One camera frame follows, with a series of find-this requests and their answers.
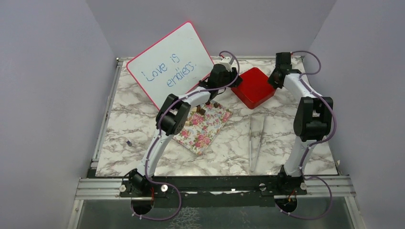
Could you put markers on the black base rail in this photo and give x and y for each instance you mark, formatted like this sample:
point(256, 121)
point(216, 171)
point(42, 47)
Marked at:
point(198, 191)

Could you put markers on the floral rectangular tray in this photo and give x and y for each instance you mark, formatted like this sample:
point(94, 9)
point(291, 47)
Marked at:
point(201, 130)

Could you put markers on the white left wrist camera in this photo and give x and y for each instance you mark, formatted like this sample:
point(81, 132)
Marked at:
point(227, 62)

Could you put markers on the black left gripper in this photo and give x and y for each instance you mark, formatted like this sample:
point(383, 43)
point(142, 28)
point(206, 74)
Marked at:
point(231, 75)

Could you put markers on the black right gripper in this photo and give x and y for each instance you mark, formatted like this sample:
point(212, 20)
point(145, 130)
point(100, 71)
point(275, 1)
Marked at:
point(271, 79)

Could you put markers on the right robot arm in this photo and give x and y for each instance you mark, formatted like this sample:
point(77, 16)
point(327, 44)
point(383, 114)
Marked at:
point(312, 122)

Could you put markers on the red box lid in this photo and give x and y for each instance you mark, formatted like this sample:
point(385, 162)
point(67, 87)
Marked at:
point(254, 89)

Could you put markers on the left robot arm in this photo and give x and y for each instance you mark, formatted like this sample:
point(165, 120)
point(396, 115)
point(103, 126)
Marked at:
point(171, 119)

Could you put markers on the dark square chocolate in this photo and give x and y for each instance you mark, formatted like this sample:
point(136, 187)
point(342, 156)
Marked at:
point(200, 110)

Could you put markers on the white board pink frame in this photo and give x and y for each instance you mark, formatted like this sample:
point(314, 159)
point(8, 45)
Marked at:
point(173, 65)

